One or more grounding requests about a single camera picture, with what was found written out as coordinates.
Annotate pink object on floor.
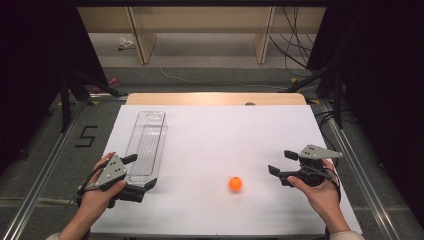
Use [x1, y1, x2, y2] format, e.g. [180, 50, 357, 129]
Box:
[91, 76, 122, 94]

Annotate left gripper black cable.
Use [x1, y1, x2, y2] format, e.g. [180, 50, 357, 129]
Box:
[74, 161, 112, 208]

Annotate black floor cables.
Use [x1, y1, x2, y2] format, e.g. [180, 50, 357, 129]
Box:
[314, 109, 360, 168]

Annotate black metal stand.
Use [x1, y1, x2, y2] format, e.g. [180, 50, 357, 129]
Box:
[285, 65, 345, 130]
[59, 70, 128, 134]

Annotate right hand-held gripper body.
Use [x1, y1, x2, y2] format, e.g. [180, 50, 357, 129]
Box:
[281, 144, 344, 188]

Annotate white table cover sheet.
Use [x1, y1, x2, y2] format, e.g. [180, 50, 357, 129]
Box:
[90, 104, 364, 236]

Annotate beige wooden shelf unit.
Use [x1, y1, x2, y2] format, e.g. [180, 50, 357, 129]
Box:
[77, 6, 327, 66]

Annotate person's right hand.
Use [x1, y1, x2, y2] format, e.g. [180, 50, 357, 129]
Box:
[287, 158, 342, 223]

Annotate orange ball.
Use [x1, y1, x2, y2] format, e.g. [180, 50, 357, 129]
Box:
[228, 176, 244, 193]

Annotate aluminium floor rail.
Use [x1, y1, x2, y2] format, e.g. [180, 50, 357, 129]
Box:
[319, 99, 398, 240]
[1, 99, 92, 240]

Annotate bundle of black hanging cables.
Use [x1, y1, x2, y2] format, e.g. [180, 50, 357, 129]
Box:
[268, 6, 318, 78]

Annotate person's left hand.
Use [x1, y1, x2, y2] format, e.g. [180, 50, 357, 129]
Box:
[78, 152, 128, 218]

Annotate clear plastic tray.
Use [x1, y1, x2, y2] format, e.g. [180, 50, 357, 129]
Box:
[123, 110, 169, 188]

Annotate crumpled white paper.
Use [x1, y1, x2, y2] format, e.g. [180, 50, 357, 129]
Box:
[117, 35, 136, 52]

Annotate dark curtain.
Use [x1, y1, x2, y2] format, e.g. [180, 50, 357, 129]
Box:
[306, 0, 424, 219]
[0, 0, 108, 176]

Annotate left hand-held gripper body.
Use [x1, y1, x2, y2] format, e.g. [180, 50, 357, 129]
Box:
[94, 154, 148, 210]

